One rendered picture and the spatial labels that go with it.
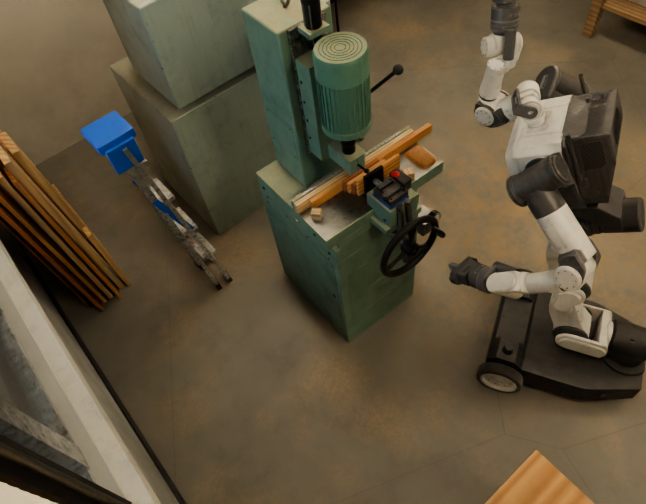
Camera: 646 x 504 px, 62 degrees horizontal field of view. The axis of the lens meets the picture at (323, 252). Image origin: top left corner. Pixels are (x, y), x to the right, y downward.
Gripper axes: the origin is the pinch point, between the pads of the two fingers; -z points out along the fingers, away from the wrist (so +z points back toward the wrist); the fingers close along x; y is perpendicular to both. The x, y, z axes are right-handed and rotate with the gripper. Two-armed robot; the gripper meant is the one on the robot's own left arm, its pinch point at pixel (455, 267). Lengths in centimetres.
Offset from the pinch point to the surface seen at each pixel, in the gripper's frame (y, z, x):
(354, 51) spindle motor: 83, -7, 4
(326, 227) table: 29.5, -31.7, -24.2
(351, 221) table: 26.7, -28.2, -15.7
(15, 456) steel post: 80, 61, -113
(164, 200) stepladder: 57, -96, -61
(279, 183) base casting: 40, -71, -19
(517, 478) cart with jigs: -53, 38, -34
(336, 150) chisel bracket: 50, -36, -4
